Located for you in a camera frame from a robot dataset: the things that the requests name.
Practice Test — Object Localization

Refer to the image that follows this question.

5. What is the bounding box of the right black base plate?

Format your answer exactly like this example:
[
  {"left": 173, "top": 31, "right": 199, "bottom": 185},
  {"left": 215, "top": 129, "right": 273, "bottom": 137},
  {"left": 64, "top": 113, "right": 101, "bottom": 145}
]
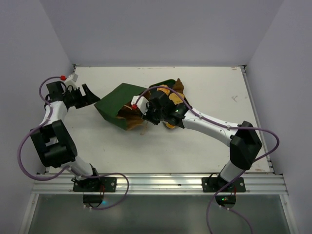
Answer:
[{"left": 201, "top": 173, "right": 246, "bottom": 193}]

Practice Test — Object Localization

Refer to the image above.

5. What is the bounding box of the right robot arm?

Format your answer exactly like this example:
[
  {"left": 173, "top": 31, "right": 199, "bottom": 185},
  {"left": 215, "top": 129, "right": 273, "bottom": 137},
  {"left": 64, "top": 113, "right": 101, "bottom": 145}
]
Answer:
[{"left": 132, "top": 91, "right": 262, "bottom": 192}]

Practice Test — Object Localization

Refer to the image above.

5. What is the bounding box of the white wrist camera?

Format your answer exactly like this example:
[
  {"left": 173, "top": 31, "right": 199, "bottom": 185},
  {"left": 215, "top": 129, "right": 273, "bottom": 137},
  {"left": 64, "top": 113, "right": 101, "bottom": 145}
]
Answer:
[
  {"left": 64, "top": 73, "right": 78, "bottom": 89},
  {"left": 131, "top": 96, "right": 148, "bottom": 116}
]

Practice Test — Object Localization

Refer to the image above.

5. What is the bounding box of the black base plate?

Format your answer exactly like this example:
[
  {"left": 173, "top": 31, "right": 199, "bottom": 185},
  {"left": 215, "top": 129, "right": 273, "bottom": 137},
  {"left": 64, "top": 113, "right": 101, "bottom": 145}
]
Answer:
[
  {"left": 71, "top": 177, "right": 117, "bottom": 193},
  {"left": 201, "top": 173, "right": 246, "bottom": 193}
]

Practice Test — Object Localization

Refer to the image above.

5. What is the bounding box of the green brown paper bag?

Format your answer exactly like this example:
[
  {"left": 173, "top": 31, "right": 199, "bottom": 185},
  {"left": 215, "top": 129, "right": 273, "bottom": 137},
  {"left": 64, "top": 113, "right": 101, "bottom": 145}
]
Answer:
[{"left": 95, "top": 83, "right": 146, "bottom": 131}]

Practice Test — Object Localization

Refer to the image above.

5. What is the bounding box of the orange sugared fake bun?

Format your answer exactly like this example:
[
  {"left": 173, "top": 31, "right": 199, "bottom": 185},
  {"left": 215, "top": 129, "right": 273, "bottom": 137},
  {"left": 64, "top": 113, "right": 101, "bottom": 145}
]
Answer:
[{"left": 165, "top": 123, "right": 175, "bottom": 129}]

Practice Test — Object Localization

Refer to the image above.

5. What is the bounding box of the brown fake croissant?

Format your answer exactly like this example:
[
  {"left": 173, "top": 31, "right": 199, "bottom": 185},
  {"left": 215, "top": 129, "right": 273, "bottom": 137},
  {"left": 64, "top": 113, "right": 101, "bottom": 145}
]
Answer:
[{"left": 173, "top": 78, "right": 184, "bottom": 94}]

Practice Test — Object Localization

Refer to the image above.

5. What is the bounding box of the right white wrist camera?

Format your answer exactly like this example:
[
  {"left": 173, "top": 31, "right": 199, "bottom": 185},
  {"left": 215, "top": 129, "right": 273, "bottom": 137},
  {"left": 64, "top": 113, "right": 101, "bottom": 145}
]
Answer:
[{"left": 131, "top": 96, "right": 148, "bottom": 116}]

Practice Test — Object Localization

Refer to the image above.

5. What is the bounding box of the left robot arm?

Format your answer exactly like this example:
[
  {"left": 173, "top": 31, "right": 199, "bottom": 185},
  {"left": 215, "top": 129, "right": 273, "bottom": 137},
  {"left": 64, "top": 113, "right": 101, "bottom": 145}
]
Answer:
[{"left": 30, "top": 81, "right": 101, "bottom": 192}]

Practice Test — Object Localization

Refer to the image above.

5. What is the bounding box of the aluminium rail frame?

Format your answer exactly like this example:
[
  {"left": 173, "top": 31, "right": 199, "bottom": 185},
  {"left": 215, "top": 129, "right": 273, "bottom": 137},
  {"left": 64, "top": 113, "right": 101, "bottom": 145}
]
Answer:
[{"left": 21, "top": 66, "right": 298, "bottom": 234}]

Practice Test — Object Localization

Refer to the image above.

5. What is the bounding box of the dark green tray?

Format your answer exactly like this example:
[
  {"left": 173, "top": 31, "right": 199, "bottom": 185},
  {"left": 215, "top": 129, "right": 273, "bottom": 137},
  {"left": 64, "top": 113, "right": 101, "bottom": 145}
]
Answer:
[{"left": 148, "top": 79, "right": 189, "bottom": 129}]

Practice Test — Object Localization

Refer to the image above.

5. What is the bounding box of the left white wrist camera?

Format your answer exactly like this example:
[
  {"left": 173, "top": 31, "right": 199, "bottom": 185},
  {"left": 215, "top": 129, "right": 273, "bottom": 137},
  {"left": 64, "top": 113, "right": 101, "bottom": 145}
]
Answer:
[{"left": 64, "top": 73, "right": 78, "bottom": 89}]

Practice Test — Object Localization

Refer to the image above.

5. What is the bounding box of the orange twisted fake bread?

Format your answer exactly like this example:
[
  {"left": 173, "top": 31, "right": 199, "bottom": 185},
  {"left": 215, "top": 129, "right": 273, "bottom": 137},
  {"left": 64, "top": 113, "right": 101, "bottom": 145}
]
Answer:
[{"left": 156, "top": 85, "right": 171, "bottom": 96}]

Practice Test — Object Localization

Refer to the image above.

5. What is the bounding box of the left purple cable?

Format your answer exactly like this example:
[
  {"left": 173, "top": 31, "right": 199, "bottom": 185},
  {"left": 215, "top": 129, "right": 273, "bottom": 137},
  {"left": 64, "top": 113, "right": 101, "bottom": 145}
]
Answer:
[{"left": 16, "top": 75, "right": 130, "bottom": 211}]

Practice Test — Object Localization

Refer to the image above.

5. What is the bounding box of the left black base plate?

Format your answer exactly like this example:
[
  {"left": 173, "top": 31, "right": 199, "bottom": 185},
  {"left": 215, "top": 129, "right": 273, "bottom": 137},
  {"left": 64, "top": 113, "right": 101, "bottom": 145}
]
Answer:
[{"left": 71, "top": 177, "right": 117, "bottom": 193}]

